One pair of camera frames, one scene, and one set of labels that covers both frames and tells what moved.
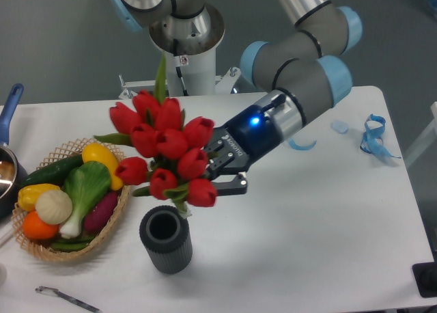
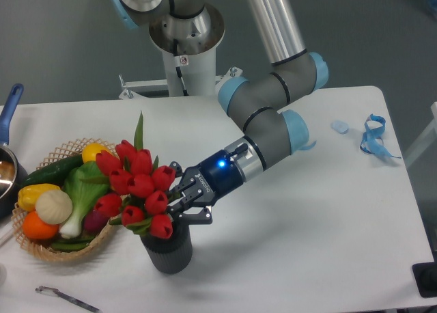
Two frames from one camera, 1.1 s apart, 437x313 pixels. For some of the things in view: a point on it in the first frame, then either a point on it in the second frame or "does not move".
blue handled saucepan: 12,176 does not move
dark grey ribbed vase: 166,239 does not move
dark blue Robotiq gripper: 247,137 → 201,185
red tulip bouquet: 171,160 → 138,195
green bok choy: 86,182 does not move
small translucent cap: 340,126 does not move
